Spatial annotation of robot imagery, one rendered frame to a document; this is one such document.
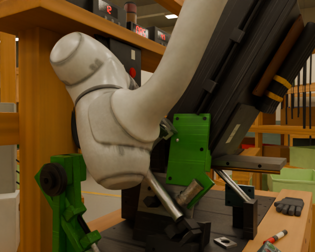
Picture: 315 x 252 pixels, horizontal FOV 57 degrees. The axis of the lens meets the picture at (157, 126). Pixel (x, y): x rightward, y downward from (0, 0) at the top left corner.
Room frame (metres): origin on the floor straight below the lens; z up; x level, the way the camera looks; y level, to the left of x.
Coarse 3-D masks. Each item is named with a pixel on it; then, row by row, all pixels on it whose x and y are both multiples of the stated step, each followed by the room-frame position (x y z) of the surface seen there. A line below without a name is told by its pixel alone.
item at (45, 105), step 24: (24, 48) 0.80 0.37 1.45; (48, 48) 0.80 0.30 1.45; (24, 72) 0.80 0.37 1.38; (48, 72) 0.80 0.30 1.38; (24, 96) 0.80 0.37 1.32; (48, 96) 0.80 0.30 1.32; (24, 120) 0.81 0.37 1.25; (48, 120) 0.80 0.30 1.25; (24, 144) 0.81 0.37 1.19; (48, 144) 0.80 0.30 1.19; (72, 144) 0.88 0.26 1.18; (24, 168) 0.81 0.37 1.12; (24, 192) 0.81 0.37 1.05; (24, 216) 0.81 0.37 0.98; (48, 216) 0.80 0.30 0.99; (24, 240) 0.81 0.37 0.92; (48, 240) 0.80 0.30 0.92
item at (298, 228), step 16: (288, 192) 1.41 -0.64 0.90; (304, 192) 1.41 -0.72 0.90; (272, 208) 1.16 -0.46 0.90; (304, 208) 1.16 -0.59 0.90; (272, 224) 0.98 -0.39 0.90; (288, 224) 0.98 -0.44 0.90; (304, 224) 0.98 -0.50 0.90; (256, 240) 0.85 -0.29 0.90; (288, 240) 0.85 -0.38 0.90; (304, 240) 0.92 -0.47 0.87
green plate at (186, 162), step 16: (176, 128) 0.86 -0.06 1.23; (192, 128) 0.84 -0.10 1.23; (208, 128) 0.82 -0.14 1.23; (176, 144) 0.85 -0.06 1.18; (192, 144) 0.83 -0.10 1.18; (176, 160) 0.84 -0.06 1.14; (192, 160) 0.81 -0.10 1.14; (208, 160) 0.85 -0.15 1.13; (176, 176) 0.82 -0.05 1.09; (192, 176) 0.80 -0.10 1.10
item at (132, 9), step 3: (126, 3) 1.19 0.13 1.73; (129, 3) 1.19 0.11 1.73; (132, 3) 1.19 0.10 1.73; (135, 3) 1.20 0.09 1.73; (126, 6) 1.19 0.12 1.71; (129, 6) 1.19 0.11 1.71; (132, 6) 1.19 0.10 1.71; (135, 6) 1.20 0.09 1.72; (126, 9) 1.19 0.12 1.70; (129, 9) 1.19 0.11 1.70; (132, 9) 1.19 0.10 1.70; (135, 9) 1.20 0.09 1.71; (126, 12) 1.19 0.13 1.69; (132, 12) 1.19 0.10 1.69; (135, 12) 1.20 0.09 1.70
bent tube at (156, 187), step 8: (168, 120) 0.87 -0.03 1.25; (168, 128) 0.83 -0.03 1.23; (152, 176) 0.83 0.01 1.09; (152, 184) 0.82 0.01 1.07; (160, 184) 0.82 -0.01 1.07; (160, 192) 0.80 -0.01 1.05; (160, 200) 0.79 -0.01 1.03; (168, 200) 0.78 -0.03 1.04; (168, 208) 0.77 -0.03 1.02; (176, 208) 0.77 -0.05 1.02; (176, 216) 0.75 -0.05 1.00
